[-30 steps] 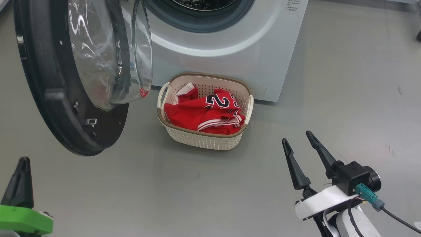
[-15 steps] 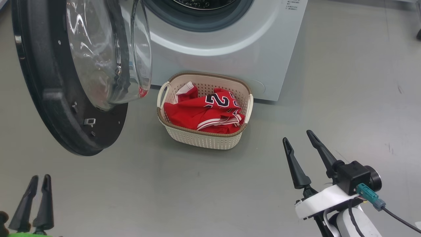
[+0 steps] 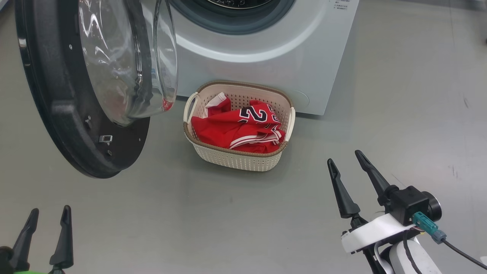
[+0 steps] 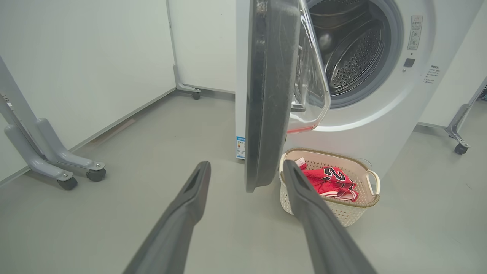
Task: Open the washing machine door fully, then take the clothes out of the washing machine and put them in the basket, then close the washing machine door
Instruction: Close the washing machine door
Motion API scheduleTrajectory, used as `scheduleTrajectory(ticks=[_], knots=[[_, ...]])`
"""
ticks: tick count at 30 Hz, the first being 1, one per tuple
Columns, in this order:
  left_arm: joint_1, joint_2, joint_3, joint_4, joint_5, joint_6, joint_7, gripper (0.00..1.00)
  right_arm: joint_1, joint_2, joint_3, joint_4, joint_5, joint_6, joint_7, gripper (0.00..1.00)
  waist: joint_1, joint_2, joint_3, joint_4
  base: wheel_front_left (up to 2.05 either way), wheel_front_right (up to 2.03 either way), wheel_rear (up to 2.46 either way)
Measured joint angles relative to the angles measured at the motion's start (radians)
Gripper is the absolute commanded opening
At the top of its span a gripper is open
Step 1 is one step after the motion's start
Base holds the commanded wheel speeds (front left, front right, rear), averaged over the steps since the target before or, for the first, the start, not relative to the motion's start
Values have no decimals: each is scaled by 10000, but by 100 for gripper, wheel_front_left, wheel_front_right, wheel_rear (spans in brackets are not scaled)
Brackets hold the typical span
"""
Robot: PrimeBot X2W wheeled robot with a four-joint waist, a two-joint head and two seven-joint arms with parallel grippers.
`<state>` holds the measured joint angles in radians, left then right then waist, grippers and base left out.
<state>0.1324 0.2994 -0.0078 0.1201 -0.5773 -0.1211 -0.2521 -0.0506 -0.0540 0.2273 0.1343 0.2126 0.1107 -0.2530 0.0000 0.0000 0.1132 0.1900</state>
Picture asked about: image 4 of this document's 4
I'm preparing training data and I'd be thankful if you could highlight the white partition panel on casters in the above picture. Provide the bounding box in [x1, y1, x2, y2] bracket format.
[167, 0, 237, 100]
[418, 0, 487, 155]
[0, 0, 176, 191]

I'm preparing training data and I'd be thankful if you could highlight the warning label sticker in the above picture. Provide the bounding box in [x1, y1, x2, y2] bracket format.
[407, 15, 423, 51]

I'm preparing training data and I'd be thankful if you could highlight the white front-load washing machine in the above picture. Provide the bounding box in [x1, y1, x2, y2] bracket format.
[235, 0, 484, 179]

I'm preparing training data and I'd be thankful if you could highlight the cream perforated laundry basket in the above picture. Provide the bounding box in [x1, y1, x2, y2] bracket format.
[279, 148, 381, 227]

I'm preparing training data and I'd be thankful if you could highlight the grey round glass washer door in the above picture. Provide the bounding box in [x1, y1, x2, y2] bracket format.
[245, 0, 331, 193]

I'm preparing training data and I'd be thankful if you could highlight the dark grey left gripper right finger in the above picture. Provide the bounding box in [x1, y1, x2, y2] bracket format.
[283, 160, 377, 274]

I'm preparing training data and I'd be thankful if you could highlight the perforated steel washer drum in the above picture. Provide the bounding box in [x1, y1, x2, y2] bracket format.
[306, 0, 392, 96]

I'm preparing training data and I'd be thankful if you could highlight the red jersey with black number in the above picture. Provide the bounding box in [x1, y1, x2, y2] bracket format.
[301, 166, 359, 202]

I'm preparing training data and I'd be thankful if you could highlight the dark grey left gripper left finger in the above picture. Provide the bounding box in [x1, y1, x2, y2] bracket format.
[123, 161, 212, 274]

